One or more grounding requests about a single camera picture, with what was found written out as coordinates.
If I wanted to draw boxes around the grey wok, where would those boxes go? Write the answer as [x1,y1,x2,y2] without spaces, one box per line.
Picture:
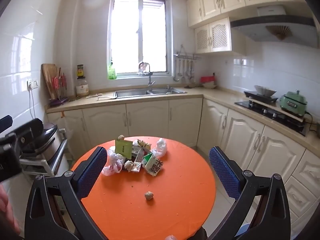
[254,85,277,97]

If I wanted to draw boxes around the purple utensil rack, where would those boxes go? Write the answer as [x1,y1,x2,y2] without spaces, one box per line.
[49,97,68,107]

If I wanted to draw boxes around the person's left hand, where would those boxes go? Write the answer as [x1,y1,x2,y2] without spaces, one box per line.
[0,186,21,234]

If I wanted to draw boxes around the green white drink carton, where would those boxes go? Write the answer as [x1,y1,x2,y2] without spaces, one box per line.
[142,153,164,177]

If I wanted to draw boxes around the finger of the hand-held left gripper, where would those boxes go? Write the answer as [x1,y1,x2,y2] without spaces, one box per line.
[5,118,44,145]
[0,115,13,130]

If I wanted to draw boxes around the hanging metal ladle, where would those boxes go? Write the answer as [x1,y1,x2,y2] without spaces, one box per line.
[173,59,180,82]

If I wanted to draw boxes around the cream lower kitchen cabinets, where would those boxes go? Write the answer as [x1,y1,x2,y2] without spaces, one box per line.
[47,97,320,230]

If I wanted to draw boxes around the gold crumpled wrapper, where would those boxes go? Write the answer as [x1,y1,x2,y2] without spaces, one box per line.
[136,139,152,153]

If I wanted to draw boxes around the wooden cutting boards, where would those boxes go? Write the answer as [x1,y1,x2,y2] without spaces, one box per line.
[41,63,62,100]

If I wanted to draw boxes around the white crumpled plastic bag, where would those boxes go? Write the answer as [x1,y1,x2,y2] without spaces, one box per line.
[151,138,167,158]

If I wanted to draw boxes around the metal utensil rail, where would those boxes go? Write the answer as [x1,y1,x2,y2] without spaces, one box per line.
[174,44,202,61]

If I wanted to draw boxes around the kitchen window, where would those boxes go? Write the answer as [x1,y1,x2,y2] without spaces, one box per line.
[108,0,173,80]

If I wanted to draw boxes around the metal sink faucet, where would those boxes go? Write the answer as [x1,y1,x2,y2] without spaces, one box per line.
[138,61,156,92]

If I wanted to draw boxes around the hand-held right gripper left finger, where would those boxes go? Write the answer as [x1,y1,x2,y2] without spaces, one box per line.
[24,146,108,240]

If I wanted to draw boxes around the black power cable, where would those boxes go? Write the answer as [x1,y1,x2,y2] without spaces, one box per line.
[304,112,320,133]

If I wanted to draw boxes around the black gas stove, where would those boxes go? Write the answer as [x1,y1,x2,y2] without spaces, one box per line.
[234,101,309,137]

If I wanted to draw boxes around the stainless steel container dark lid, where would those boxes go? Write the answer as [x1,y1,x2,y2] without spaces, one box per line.
[35,122,68,175]

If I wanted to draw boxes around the green sachet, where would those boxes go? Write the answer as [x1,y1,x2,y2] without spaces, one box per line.
[115,139,133,160]

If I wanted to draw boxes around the grey range hood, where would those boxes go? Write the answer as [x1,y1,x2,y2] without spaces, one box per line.
[230,15,319,49]

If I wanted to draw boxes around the white power cable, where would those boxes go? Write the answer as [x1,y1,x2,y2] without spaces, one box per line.
[29,89,35,119]

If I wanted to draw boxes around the person's leg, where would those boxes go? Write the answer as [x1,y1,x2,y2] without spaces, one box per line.
[192,226,208,240]

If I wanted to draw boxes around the green electric cooking pot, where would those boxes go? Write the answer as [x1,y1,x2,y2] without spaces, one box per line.
[279,90,308,117]

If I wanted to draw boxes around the white red wrapper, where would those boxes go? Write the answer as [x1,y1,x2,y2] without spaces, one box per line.
[132,146,150,163]

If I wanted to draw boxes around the light blue plastic bucket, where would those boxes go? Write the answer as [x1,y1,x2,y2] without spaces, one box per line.
[235,224,250,239]

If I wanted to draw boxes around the wooden board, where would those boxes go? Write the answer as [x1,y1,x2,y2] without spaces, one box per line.
[249,99,306,123]

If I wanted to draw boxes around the green plastic bottle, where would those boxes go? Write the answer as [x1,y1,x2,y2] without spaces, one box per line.
[107,61,117,80]

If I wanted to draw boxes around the hanging metal spatula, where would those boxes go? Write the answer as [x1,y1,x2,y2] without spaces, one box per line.
[180,60,187,82]

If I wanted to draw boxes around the red handled kitchen utensils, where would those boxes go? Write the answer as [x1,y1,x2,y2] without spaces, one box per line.
[51,74,68,98]

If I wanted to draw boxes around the black induction cooker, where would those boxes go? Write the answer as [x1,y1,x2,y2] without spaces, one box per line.
[244,91,278,103]

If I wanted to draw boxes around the stainless steel sink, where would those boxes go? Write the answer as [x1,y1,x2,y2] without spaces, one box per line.
[114,85,187,99]

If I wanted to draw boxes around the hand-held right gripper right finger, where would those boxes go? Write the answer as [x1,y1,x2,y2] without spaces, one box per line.
[209,146,292,240]

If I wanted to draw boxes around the cream lattice door cabinet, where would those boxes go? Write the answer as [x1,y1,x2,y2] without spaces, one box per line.
[194,17,247,54]

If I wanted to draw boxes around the orange round table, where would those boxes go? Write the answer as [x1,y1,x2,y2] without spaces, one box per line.
[71,136,217,240]

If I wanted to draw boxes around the beige kitchen countertop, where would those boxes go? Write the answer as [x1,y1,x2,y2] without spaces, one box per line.
[46,85,320,153]

